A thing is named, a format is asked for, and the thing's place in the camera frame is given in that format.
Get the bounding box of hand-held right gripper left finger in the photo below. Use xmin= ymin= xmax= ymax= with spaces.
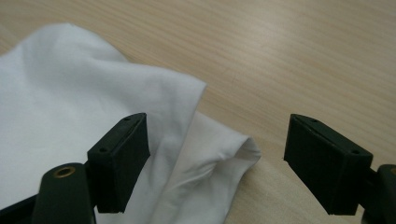
xmin=86 ymin=112 xmax=151 ymax=215

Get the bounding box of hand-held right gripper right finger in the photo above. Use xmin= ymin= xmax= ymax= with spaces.
xmin=282 ymin=113 xmax=375 ymax=217

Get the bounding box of white printed t-shirt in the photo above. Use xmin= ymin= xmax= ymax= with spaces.
xmin=0 ymin=21 xmax=262 ymax=224

